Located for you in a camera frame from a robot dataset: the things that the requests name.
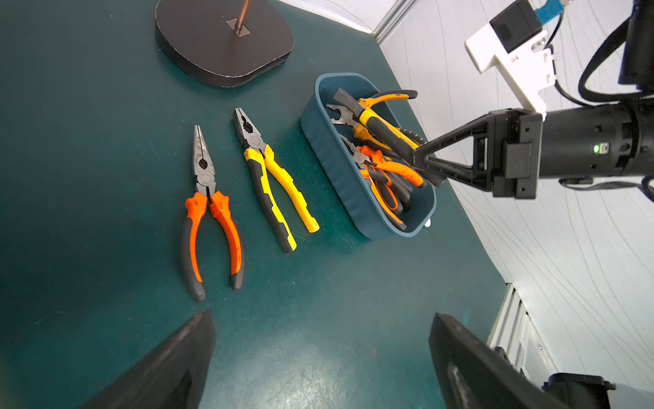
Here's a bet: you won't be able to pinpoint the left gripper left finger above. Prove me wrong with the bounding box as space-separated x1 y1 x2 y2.
86 309 216 408

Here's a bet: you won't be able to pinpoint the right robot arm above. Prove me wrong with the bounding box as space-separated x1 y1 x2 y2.
404 1 653 199

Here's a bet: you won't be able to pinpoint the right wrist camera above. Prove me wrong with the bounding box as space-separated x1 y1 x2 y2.
464 0 569 118

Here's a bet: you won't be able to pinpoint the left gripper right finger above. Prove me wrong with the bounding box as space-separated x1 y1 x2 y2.
430 314 565 408

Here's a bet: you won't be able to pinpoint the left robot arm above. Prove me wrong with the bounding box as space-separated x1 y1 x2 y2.
84 309 617 408

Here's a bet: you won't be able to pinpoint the blue storage box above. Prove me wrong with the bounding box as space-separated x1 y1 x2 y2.
300 73 436 240

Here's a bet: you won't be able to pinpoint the black yellow striped pliers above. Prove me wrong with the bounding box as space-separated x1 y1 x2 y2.
400 129 426 146

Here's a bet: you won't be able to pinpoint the orange long nose pliers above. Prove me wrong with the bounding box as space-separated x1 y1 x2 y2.
178 124 246 303

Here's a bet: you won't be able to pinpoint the yellow black combination pliers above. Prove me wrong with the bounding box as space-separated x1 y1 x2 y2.
232 106 321 254

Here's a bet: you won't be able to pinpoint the orange striped black pliers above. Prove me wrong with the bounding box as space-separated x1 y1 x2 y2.
359 165 406 231

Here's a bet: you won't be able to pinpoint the black metal glass stand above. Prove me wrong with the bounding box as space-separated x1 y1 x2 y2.
154 1 295 88

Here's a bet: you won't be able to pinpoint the yellow grey pliers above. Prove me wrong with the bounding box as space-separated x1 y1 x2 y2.
334 89 417 166

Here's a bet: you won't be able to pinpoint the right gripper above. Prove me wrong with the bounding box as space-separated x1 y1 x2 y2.
411 109 543 199

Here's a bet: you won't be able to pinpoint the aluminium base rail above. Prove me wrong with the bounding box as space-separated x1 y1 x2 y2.
487 283 558 386

